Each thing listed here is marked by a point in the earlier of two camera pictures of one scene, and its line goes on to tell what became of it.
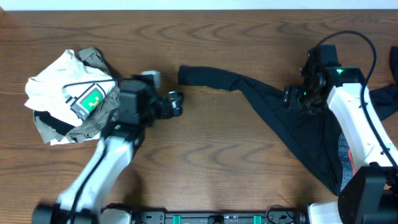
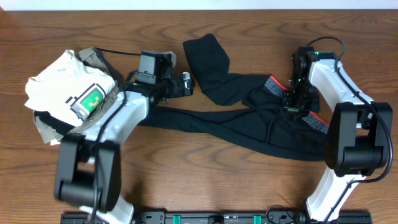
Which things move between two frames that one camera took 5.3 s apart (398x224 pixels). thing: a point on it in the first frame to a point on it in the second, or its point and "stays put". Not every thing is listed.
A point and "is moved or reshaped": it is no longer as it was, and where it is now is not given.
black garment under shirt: x=59 y=126 stays put
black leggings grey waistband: x=319 y=137 is moved or reshaped
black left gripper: x=175 y=103 to x=181 y=86
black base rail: x=280 y=214 stays put
